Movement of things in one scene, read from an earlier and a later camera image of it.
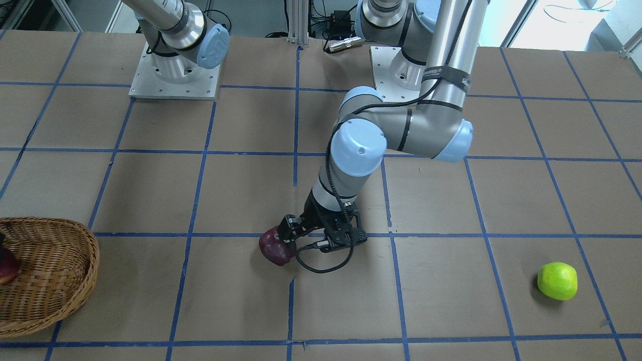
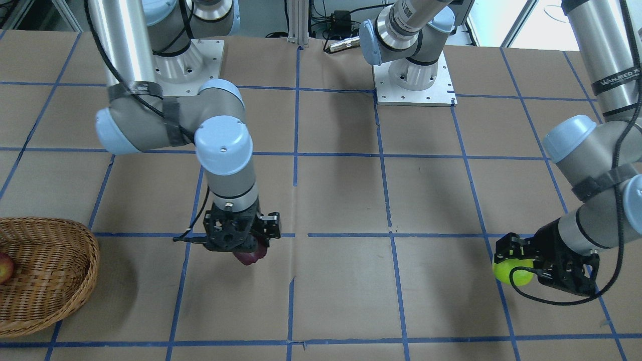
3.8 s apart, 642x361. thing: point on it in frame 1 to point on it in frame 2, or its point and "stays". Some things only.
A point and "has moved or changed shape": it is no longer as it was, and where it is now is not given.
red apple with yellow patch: (9, 266) has moved or changed shape
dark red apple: (277, 251) to (249, 258)
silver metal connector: (344, 43) stays
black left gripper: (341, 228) to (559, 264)
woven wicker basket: (58, 264) stays
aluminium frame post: (298, 22) stays
